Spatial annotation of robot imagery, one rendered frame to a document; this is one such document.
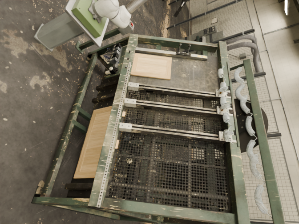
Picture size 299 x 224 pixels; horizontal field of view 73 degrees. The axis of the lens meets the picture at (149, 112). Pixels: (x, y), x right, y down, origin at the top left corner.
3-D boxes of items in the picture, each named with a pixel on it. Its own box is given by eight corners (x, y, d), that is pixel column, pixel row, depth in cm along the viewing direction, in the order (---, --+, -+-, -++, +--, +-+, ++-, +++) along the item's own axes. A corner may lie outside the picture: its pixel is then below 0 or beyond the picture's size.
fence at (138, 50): (135, 49, 272) (135, 47, 269) (206, 58, 272) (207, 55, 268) (135, 52, 270) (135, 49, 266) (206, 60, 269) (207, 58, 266)
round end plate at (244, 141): (200, 102, 300) (261, 90, 263) (201, 105, 304) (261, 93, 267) (202, 154, 258) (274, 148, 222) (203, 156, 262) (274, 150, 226)
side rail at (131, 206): (105, 199, 180) (104, 197, 170) (229, 214, 179) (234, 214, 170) (103, 209, 175) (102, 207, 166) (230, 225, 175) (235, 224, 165)
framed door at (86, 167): (94, 110, 273) (93, 110, 272) (128, 102, 248) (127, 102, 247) (74, 178, 226) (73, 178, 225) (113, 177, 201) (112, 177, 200)
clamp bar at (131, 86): (128, 84, 240) (128, 70, 220) (228, 96, 240) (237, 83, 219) (127, 91, 235) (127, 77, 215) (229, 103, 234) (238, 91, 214)
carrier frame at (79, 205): (88, 52, 320) (132, 34, 282) (135, 100, 419) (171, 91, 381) (30, 202, 205) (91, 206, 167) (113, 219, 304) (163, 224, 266)
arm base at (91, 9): (86, 11, 204) (90, 9, 202) (92, -1, 216) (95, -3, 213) (98, 26, 217) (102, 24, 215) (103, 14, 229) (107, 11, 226)
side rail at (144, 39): (138, 40, 291) (138, 34, 281) (215, 50, 290) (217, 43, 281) (137, 43, 287) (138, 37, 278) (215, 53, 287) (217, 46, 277)
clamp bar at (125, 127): (120, 123, 213) (119, 112, 192) (233, 138, 212) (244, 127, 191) (119, 132, 207) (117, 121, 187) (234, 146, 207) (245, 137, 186)
